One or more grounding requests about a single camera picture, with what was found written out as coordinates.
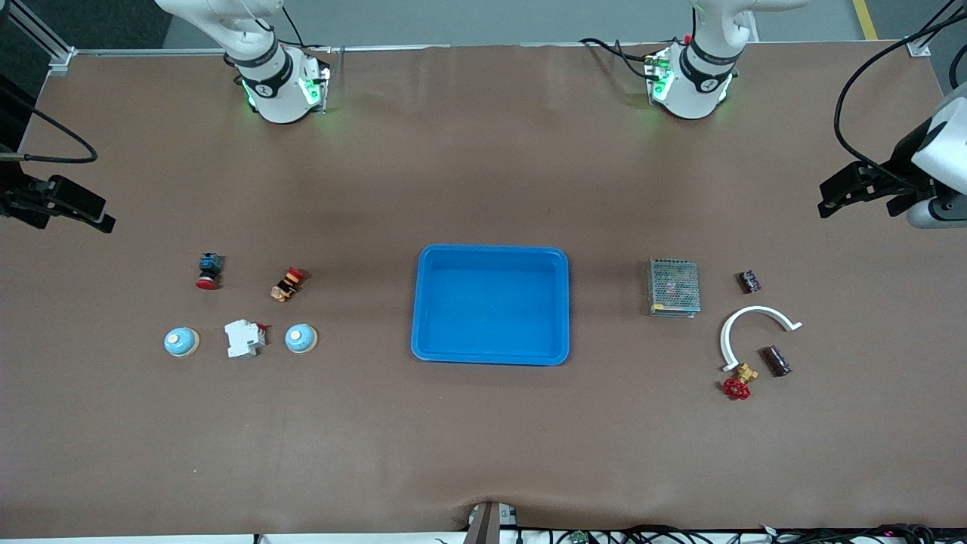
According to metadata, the light blue call bell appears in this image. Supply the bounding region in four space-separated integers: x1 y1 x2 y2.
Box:
163 326 201 358
284 323 319 355

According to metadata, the orange red selector switch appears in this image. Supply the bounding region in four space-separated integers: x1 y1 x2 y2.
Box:
270 267 306 304

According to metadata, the metal mesh power supply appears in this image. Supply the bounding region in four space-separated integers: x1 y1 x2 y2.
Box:
647 258 702 320

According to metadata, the blue plastic tray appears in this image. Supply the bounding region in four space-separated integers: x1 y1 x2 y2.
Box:
410 243 570 367

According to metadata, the white curved plastic bracket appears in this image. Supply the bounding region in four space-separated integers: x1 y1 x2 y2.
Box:
718 305 803 372

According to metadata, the aluminium frame post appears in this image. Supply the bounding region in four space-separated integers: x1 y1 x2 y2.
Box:
907 0 967 57
0 0 76 75

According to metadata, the white circuit breaker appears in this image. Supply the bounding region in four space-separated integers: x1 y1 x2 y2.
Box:
224 319 268 360

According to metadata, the red emergency push button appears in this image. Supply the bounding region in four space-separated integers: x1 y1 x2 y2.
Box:
195 252 225 291

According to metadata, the yellow floor tape strip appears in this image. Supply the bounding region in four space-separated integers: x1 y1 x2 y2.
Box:
852 0 881 41

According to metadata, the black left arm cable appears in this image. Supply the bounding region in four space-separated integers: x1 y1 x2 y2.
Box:
833 0 967 188

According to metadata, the brown table cover mat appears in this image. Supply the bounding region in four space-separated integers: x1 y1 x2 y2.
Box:
0 42 967 541

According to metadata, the brass valve red handle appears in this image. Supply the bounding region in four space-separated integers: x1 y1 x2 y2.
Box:
721 363 759 401

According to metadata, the black tangled cable bundle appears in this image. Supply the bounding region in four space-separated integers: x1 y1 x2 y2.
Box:
434 524 967 544

